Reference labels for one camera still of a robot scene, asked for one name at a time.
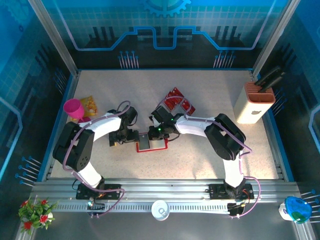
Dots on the pink plastic goblet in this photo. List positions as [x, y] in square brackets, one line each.
[73, 108]

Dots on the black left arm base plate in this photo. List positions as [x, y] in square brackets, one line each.
[82, 192]

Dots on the black credit card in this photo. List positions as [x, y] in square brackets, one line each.
[144, 143]

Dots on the black controller box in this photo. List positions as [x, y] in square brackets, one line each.
[233, 208]
[97, 206]

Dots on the artificial plant with red flowers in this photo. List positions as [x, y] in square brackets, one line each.
[37, 215]

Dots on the beige knife block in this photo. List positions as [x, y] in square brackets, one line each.
[250, 110]

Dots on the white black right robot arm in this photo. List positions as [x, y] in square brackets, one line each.
[192, 126]

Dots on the red credit card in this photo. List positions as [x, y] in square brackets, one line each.
[172, 105]
[175, 92]
[188, 107]
[174, 99]

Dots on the aluminium frame post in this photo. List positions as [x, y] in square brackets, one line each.
[57, 37]
[274, 37]

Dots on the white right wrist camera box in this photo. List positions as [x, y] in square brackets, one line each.
[151, 120]

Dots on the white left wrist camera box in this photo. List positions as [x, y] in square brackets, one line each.
[128, 126]

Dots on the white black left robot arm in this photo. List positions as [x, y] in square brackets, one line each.
[105, 126]

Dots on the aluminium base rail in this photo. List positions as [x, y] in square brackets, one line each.
[175, 186]

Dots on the red packets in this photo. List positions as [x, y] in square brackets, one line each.
[181, 97]

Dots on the yellow snack bag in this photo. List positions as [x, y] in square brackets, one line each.
[89, 103]

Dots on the blue green globe toy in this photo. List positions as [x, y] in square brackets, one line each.
[297, 207]

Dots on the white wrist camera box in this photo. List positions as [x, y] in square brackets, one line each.
[151, 120]
[128, 126]

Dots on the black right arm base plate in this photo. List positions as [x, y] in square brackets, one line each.
[216, 191]

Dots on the red card holder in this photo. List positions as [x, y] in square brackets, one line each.
[160, 146]

